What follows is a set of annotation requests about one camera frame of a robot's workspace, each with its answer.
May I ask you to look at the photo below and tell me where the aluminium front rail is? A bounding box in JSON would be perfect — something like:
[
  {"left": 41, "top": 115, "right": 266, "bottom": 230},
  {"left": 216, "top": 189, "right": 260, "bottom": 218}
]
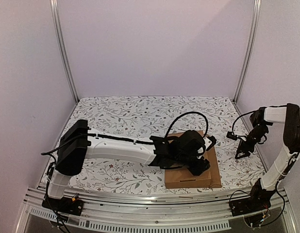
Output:
[{"left": 16, "top": 188, "right": 298, "bottom": 233}]

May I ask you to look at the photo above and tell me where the left aluminium frame post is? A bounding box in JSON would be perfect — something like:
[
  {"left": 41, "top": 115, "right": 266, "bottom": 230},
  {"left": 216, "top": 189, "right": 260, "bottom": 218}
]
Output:
[{"left": 50, "top": 0, "right": 80, "bottom": 104}]

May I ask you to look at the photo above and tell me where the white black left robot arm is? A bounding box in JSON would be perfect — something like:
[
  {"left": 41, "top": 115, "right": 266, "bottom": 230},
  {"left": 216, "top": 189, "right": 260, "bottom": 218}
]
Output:
[{"left": 45, "top": 119, "right": 217, "bottom": 211}]

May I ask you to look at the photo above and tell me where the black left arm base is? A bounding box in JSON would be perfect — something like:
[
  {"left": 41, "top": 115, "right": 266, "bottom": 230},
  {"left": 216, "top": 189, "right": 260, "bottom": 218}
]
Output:
[{"left": 42, "top": 197, "right": 84, "bottom": 216}]

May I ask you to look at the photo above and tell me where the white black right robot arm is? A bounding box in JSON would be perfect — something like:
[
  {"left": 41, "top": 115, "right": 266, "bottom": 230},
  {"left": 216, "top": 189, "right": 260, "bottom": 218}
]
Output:
[{"left": 232, "top": 103, "right": 300, "bottom": 212}]

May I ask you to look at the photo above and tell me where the brown cardboard box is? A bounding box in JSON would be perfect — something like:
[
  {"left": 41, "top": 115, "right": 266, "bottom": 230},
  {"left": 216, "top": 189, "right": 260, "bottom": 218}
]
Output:
[{"left": 165, "top": 130, "right": 222, "bottom": 189}]

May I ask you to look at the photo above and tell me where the aluminium frame post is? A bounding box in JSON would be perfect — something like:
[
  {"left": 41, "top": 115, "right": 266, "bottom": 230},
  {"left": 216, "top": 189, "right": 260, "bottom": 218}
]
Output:
[
  {"left": 50, "top": 0, "right": 80, "bottom": 104},
  {"left": 233, "top": 0, "right": 262, "bottom": 104}
]

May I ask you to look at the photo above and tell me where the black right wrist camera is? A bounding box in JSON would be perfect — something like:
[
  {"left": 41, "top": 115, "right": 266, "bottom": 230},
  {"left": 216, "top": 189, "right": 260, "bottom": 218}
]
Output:
[{"left": 226, "top": 132, "right": 238, "bottom": 141}]

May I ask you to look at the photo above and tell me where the right aluminium frame post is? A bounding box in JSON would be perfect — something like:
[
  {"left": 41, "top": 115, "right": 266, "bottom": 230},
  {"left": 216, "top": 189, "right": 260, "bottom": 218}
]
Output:
[{"left": 233, "top": 0, "right": 262, "bottom": 104}]

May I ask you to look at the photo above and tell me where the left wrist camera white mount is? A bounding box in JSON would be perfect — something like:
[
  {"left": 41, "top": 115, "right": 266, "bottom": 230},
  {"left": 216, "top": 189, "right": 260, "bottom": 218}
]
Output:
[{"left": 198, "top": 135, "right": 217, "bottom": 157}]

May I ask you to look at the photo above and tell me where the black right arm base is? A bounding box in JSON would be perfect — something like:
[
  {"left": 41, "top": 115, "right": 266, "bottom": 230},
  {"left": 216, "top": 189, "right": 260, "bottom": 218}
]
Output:
[{"left": 229, "top": 193, "right": 271, "bottom": 216}]

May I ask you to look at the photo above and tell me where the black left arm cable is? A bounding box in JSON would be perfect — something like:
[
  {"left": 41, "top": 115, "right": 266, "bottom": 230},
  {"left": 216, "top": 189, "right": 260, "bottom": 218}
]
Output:
[{"left": 164, "top": 111, "right": 209, "bottom": 144}]

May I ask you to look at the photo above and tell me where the floral white table mat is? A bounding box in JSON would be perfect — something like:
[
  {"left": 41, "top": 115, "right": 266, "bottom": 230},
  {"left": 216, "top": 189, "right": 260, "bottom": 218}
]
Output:
[{"left": 67, "top": 96, "right": 265, "bottom": 196}]

